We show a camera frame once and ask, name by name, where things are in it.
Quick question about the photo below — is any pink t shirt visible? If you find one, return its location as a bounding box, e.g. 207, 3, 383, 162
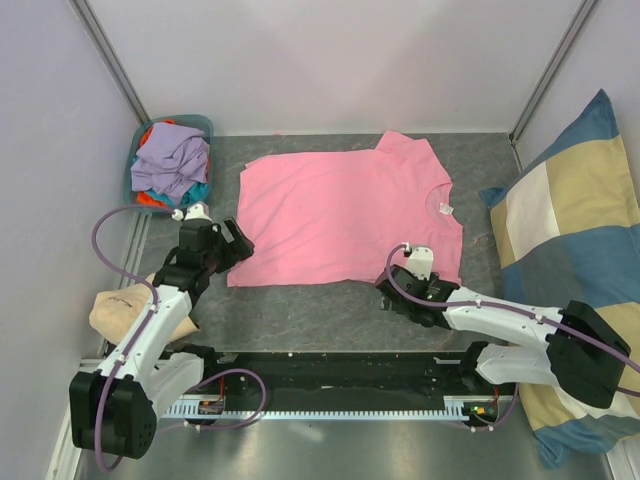
227, 131, 463, 287

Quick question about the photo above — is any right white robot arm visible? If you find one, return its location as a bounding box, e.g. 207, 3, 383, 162
375, 265, 631, 409

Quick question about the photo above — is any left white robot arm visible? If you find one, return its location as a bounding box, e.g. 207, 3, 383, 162
69, 214, 254, 472

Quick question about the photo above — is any teal t shirt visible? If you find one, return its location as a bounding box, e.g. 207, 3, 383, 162
130, 155, 210, 208

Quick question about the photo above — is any orange t shirt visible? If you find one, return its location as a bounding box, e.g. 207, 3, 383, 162
136, 125, 172, 207

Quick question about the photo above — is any lilac t shirt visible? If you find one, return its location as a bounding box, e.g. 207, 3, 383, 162
130, 121, 209, 206

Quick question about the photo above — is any beige cloth bag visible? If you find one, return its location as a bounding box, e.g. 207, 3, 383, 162
89, 283, 179, 345

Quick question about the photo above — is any teal plastic laundry basket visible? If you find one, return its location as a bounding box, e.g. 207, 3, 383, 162
123, 114, 213, 209

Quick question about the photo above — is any blue cream checked pillow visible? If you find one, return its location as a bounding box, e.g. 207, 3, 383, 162
481, 91, 639, 469

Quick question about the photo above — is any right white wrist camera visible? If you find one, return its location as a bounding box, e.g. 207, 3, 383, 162
402, 242, 434, 280

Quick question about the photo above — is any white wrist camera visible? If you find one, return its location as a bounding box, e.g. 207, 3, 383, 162
171, 202, 212, 223
402, 242, 434, 280

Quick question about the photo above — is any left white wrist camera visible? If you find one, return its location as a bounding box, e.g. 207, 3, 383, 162
171, 202, 212, 223

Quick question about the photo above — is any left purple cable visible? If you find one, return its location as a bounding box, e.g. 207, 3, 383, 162
93, 203, 184, 474

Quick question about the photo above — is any light blue cable duct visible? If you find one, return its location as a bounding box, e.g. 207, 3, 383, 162
163, 397, 497, 421

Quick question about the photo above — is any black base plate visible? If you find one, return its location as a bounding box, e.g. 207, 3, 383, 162
204, 352, 514, 413

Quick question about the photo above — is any right aluminium frame post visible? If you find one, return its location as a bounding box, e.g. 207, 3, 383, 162
508, 0, 600, 147

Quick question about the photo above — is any aluminium frame post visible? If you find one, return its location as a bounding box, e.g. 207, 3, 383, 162
508, 0, 600, 147
69, 0, 150, 124

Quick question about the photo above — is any left aluminium frame post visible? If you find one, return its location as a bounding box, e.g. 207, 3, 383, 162
69, 0, 150, 124

